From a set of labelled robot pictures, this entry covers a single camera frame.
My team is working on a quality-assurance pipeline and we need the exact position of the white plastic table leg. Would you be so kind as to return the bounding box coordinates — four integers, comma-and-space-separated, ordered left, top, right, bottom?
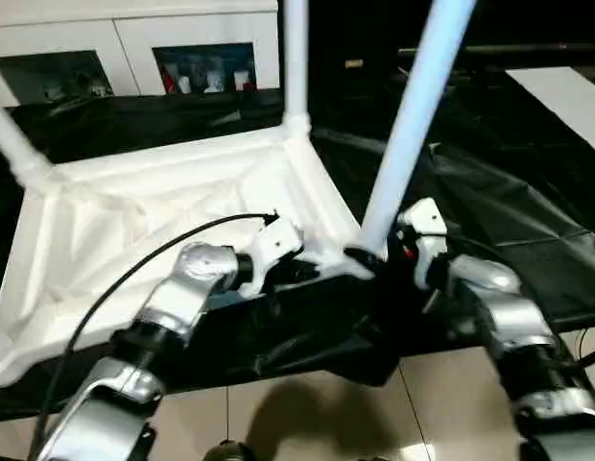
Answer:
279, 0, 313, 139
0, 63, 55, 189
358, 0, 480, 259

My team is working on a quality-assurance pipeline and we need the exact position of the white plastic table top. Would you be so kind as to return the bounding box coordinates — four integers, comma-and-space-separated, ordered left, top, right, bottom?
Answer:
0, 123, 376, 391

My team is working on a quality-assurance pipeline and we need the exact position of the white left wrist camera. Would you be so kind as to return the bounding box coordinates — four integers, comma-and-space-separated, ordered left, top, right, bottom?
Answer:
236, 218, 307, 298

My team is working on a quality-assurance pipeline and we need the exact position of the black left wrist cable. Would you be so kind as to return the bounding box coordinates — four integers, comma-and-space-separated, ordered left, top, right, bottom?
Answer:
30, 210, 280, 461

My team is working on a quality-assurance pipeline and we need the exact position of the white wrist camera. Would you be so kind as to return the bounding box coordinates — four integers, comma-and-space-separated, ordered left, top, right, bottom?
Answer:
395, 197, 448, 293
236, 218, 307, 298

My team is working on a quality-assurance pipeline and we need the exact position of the black tall cabinet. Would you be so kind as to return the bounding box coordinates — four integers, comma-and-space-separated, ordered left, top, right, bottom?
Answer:
280, 0, 414, 129

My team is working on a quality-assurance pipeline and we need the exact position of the dark brown rounded part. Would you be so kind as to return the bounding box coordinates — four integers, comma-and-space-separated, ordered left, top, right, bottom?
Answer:
204, 441, 254, 461

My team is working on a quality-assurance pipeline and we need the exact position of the black long bar device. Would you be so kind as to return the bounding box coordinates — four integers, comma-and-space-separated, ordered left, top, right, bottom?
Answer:
397, 41, 595, 55

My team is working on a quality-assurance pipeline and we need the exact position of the red small figurine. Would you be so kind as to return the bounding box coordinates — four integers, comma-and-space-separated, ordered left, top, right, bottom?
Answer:
161, 61, 178, 96

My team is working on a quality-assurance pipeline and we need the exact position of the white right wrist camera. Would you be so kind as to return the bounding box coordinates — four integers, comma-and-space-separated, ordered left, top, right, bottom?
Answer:
395, 197, 448, 293

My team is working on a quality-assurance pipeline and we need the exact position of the black plastic mat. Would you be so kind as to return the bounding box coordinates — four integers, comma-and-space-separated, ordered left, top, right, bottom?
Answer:
0, 66, 595, 424

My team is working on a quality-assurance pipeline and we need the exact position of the white glass-door cabinet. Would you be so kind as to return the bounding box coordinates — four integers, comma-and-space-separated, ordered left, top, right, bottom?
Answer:
0, 0, 285, 110

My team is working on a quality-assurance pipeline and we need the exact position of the white flat board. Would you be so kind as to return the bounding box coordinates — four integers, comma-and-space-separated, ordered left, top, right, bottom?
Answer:
505, 66, 595, 158

